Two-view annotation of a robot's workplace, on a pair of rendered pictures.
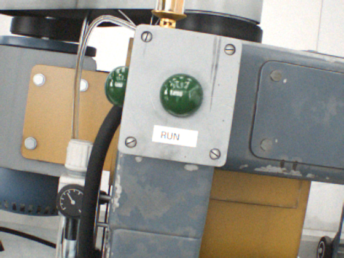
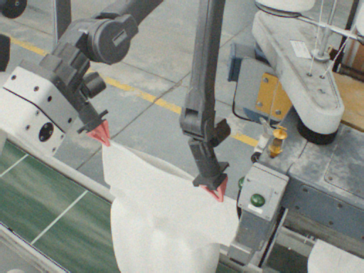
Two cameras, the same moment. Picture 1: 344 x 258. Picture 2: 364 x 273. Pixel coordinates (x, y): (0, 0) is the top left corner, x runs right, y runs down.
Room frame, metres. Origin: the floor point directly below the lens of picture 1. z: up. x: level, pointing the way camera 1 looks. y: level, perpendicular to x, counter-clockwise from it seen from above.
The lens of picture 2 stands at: (-0.05, -0.14, 1.87)
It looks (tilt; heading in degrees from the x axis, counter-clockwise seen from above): 40 degrees down; 29
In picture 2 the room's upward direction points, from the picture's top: 7 degrees clockwise
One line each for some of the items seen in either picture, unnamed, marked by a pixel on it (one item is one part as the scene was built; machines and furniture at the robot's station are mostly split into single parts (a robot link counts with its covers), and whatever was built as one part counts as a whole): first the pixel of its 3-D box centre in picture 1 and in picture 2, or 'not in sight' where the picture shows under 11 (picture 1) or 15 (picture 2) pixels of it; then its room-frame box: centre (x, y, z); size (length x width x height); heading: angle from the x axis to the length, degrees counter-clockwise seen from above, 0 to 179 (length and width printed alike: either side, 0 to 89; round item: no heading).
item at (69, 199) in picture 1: (73, 201); (258, 158); (0.73, 0.09, 1.16); 0.04 x 0.02 x 0.04; 94
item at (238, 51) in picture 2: not in sight; (240, 66); (0.96, 0.28, 1.25); 0.10 x 0.08 x 0.12; 29
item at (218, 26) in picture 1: (217, 33); (317, 127); (0.69, -0.03, 1.35); 0.09 x 0.09 x 0.03
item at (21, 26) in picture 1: (49, 31); not in sight; (1.01, 0.19, 1.35); 0.12 x 0.12 x 0.04
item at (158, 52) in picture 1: (178, 94); (262, 192); (0.51, 0.00, 1.29); 0.08 x 0.05 x 0.09; 94
